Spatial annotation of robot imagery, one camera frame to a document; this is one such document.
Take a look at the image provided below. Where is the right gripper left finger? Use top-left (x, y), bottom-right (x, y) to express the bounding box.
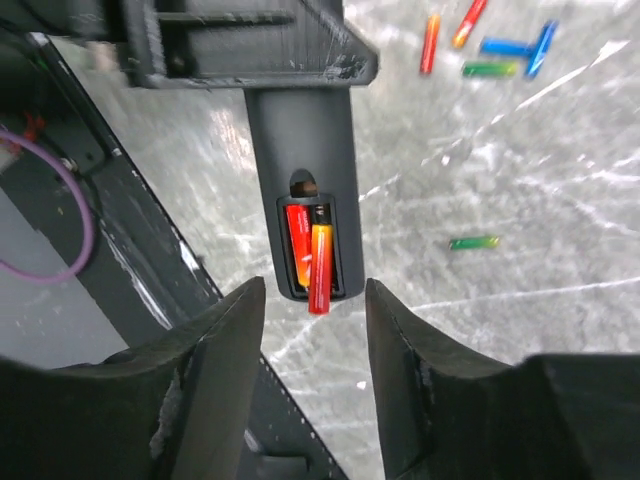
top-left (1, 277), bottom-right (266, 479)

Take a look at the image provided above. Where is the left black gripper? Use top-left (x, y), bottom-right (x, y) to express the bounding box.
top-left (29, 1), bottom-right (378, 89)

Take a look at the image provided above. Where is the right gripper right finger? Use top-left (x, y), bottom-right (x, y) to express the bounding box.
top-left (365, 279), bottom-right (639, 479)

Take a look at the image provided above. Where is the black remote control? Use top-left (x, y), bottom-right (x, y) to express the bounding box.
top-left (244, 89), bottom-right (365, 301)

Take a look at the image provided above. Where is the red battery cluster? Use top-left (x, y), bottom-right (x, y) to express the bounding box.
top-left (285, 204), bottom-right (312, 289)

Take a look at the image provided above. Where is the orange battery cluster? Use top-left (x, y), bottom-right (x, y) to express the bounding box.
top-left (309, 224), bottom-right (333, 315)

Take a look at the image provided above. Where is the green battery cluster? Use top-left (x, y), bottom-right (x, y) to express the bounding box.
top-left (449, 235), bottom-right (500, 251)

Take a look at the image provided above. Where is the red orange battery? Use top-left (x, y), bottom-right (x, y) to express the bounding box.
top-left (452, 0), bottom-right (488, 49)

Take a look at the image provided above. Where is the blue battery lower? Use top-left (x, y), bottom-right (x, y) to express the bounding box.
top-left (480, 37), bottom-right (534, 57)

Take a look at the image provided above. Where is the blue battery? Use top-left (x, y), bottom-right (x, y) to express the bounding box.
top-left (480, 37), bottom-right (534, 57)
top-left (524, 20), bottom-right (558, 79)

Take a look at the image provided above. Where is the blue battery upper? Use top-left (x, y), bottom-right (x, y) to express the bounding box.
top-left (524, 20), bottom-right (558, 79)

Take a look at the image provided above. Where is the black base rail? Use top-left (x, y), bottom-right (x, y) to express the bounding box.
top-left (1, 27), bottom-right (344, 479)

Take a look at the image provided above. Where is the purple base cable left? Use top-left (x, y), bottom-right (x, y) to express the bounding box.
top-left (0, 127), bottom-right (96, 286)

